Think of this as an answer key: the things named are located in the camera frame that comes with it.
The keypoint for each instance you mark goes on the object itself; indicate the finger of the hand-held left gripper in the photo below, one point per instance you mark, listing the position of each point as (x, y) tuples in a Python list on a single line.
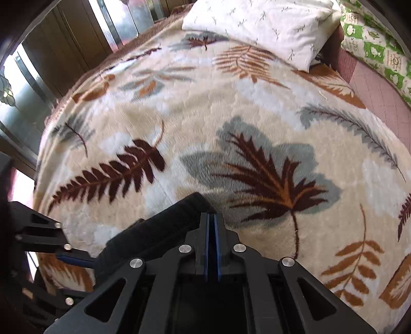
[(75, 259), (54, 300)]

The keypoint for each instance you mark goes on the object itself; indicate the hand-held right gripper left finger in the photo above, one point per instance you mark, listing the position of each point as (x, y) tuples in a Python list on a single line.
[(207, 247)]

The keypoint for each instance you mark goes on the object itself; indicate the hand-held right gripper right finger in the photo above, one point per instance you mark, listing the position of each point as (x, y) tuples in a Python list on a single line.
[(218, 247)]

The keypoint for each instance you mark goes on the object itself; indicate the black pants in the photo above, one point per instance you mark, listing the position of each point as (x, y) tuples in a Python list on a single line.
[(154, 231)]

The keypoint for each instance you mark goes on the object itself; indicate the leaf print fleece blanket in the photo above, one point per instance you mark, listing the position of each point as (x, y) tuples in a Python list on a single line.
[(224, 106)]

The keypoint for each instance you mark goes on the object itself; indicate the pink bed sheet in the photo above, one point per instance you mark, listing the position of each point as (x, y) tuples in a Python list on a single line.
[(379, 93)]

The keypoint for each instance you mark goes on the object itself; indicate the white twig print pillow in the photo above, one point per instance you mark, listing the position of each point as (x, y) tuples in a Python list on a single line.
[(257, 25)]

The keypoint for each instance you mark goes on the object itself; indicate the green checked folded quilt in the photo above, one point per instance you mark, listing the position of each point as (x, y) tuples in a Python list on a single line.
[(372, 48)]

